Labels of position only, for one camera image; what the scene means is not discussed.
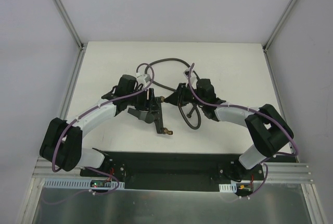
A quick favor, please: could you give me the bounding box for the dark grey faucet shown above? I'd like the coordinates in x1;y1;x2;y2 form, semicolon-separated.
127;97;173;135

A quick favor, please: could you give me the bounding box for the dark grey flexible hose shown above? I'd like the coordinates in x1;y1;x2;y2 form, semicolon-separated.
145;57;203;131

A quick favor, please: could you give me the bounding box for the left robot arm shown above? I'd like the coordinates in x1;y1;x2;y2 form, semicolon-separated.
40;74;169;177

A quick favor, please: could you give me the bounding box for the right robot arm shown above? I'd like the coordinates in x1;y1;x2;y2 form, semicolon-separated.
164;79;294;180

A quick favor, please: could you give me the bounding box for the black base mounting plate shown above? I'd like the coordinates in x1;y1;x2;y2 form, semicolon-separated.
79;150;268;191

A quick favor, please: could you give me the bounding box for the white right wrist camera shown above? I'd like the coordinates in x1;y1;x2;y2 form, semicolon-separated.
183;69;189;78

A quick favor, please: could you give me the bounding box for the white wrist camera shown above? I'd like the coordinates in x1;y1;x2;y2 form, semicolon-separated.
136;72;151;86
183;69;189;78

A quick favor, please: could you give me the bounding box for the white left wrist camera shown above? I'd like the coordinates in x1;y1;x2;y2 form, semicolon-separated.
136;72;151;86

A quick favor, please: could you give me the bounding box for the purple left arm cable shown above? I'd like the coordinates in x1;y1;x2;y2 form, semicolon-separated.
51;63;156;173

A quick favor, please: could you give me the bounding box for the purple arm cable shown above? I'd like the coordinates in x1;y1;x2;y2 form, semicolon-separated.
187;63;300;157
51;63;156;173

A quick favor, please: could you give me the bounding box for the left aluminium frame post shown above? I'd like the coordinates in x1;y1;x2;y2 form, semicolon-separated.
39;0;87;51

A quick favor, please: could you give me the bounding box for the aluminium frame post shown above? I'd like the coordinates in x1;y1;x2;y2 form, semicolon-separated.
39;0;87;51
262;0;315;53

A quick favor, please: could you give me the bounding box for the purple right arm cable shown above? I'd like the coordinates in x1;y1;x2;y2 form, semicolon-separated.
187;63;300;157

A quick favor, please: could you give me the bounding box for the right white cable duct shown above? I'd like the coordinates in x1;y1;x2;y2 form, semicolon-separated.
219;182;237;193

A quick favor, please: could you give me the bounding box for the white cable duct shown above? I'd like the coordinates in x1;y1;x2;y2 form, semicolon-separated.
44;179;125;191
219;182;237;193

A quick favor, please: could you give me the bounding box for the left white cable duct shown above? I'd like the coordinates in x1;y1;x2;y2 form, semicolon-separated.
44;179;125;191

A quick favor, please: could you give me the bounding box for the aluminium front rail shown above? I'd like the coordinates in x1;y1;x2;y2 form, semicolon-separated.
33;156;313;183

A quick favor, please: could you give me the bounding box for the right aluminium frame post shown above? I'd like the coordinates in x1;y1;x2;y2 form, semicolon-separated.
262;0;315;53

